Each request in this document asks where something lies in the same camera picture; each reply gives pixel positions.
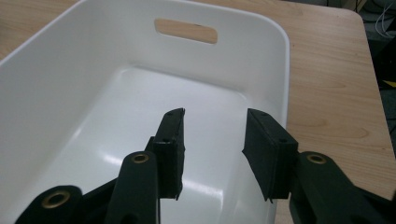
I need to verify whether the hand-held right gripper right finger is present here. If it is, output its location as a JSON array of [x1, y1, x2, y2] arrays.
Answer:
[[242, 107, 299, 203]]

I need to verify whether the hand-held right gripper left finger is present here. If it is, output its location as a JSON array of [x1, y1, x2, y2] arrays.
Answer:
[[145, 107, 187, 201]]

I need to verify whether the white plastic bin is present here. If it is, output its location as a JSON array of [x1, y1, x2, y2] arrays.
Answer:
[[0, 0, 291, 224]]

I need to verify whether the black yellow striped stand base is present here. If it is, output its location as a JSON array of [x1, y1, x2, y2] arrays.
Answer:
[[368, 36, 396, 91]]

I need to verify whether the white cable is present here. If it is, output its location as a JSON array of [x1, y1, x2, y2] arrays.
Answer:
[[375, 1, 396, 40]]

